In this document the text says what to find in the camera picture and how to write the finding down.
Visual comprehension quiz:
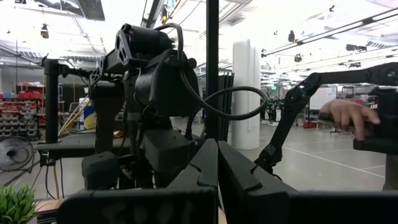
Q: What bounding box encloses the black aluminium table frame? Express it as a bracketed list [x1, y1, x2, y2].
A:
[205, 0, 220, 141]

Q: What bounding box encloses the black camera cable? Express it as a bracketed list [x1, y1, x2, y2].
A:
[178, 23, 269, 141]

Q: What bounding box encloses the black cart pole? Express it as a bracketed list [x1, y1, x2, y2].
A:
[43, 57, 62, 144]

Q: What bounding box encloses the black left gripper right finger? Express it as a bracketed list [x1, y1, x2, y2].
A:
[217, 139, 295, 224]

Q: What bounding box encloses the black equipment cart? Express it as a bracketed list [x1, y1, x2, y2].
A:
[34, 132, 131, 167]

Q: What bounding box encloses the white pillar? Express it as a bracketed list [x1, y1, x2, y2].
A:
[231, 39, 262, 150]

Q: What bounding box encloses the green plant in white pot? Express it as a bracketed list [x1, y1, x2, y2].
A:
[0, 183, 38, 224]

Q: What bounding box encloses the person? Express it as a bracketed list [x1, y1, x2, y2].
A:
[318, 98, 398, 191]

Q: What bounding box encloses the grey floor fan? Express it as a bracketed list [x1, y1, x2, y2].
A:
[0, 136, 35, 174]

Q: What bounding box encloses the red parts bin rack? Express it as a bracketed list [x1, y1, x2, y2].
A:
[0, 82, 43, 141]

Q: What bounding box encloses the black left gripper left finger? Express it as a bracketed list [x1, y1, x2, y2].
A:
[167, 138, 218, 189]

